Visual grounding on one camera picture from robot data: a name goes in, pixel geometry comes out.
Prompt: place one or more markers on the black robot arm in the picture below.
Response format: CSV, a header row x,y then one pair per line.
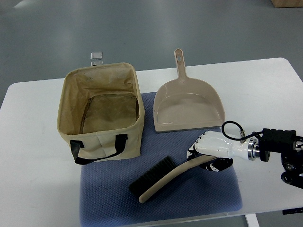
x,y
288,144

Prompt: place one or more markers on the white table leg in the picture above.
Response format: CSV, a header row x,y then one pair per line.
x,y
252,220

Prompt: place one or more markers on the metal floor plate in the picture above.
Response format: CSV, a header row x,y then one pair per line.
x,y
96,58

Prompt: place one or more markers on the yellow canvas bag black handle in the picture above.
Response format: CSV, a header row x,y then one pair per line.
x,y
101,113

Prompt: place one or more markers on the beige hand broom black bristles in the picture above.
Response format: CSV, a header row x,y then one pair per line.
x,y
161,174

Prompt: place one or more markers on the brown cardboard box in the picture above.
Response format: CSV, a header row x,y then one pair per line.
x,y
287,3

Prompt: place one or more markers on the blue textured mat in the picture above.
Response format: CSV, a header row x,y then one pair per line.
x,y
105,199

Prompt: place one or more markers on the beige plastic dustpan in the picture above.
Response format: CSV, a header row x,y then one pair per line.
x,y
186,103

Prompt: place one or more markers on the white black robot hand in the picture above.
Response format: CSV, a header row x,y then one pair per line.
x,y
212,143

